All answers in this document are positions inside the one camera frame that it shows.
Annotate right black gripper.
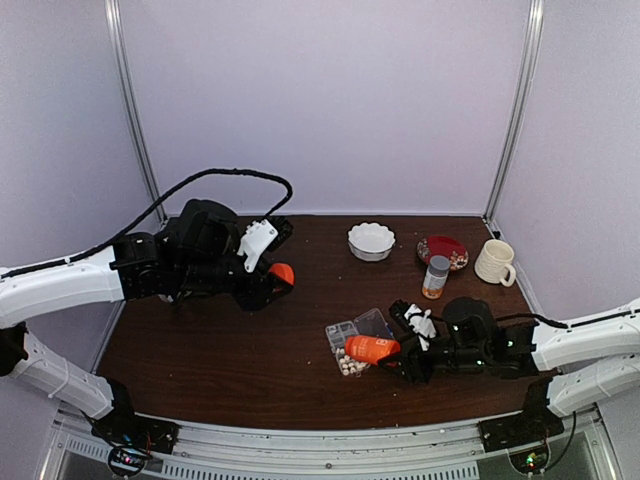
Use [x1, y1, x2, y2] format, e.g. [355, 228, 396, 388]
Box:
[378, 333, 489, 385]

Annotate orange bottle cap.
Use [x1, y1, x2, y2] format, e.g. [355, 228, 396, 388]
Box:
[269, 263, 295, 285]

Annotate orange pill bottle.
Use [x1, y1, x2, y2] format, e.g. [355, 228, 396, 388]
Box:
[345, 335, 401, 365]

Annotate clear plastic pill organizer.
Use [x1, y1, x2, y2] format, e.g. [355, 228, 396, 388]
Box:
[325, 308, 401, 377]

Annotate grey capped white orange bottle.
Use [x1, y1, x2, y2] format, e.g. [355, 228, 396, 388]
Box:
[422, 255, 450, 300]

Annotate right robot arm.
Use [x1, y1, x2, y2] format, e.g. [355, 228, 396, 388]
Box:
[376, 297, 639, 442]

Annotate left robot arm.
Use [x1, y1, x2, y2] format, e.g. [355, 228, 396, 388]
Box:
[1, 200, 295, 444]

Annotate beige pills in organizer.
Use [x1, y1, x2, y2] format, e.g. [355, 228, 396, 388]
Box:
[341, 362, 370, 376]

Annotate white pills in organizer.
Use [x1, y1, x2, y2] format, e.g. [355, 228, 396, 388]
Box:
[336, 349, 352, 364]

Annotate white fluted bowl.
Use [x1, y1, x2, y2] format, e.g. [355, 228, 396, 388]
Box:
[347, 222, 396, 262]

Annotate red patterned plate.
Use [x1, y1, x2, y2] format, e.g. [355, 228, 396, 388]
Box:
[416, 235, 469, 271]

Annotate cream ceramic mug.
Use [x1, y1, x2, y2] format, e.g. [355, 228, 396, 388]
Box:
[474, 239, 516, 287]

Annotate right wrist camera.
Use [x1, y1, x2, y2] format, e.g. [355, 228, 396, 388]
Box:
[389, 300, 438, 352]

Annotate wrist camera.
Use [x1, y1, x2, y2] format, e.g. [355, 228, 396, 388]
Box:
[389, 300, 438, 352]
[236, 217, 293, 273]

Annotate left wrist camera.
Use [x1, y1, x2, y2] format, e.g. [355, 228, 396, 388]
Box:
[236, 217, 293, 273]

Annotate left black braided cable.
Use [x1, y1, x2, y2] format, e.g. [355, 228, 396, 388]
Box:
[0, 168, 293, 276]

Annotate front aluminium rail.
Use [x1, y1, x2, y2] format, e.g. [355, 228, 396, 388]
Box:
[36, 412, 621, 479]

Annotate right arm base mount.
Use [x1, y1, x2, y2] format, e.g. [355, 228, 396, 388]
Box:
[478, 377, 564, 476]

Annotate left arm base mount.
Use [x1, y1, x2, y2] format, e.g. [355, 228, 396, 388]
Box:
[86, 379, 179, 479]

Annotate right aluminium frame post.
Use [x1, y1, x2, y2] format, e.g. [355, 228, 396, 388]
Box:
[483, 0, 545, 228]

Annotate aluminium frame post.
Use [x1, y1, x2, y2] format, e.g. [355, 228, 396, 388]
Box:
[483, 0, 545, 228]
[104, 0, 160, 201]

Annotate left aluminium frame post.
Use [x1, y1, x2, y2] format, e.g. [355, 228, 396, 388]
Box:
[104, 0, 160, 201]

